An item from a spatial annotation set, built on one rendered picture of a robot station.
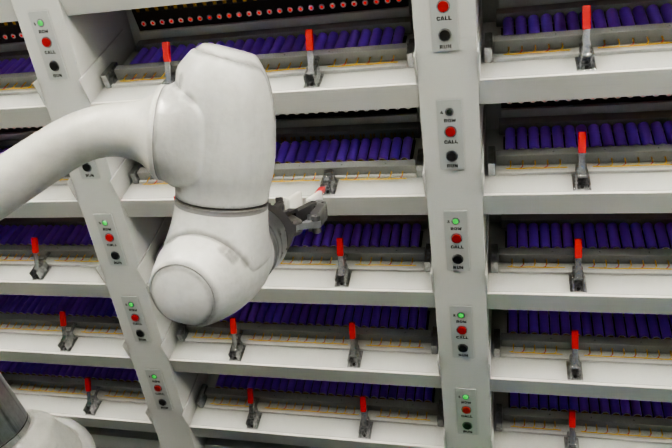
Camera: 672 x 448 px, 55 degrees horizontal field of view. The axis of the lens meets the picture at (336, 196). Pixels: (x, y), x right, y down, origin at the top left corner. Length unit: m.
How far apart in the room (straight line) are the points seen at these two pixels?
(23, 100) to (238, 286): 0.83
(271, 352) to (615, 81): 0.88
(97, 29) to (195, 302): 0.78
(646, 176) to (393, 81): 0.44
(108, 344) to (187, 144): 1.04
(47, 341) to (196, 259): 1.12
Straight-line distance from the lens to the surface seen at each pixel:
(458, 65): 1.04
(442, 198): 1.13
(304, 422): 1.58
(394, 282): 1.26
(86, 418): 1.81
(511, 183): 1.14
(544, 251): 1.26
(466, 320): 1.26
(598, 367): 1.38
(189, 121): 0.65
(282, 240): 0.81
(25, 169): 0.74
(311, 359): 1.42
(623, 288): 1.25
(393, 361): 1.38
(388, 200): 1.15
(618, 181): 1.16
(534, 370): 1.36
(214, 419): 1.65
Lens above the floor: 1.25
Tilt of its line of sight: 25 degrees down
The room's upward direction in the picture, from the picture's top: 8 degrees counter-clockwise
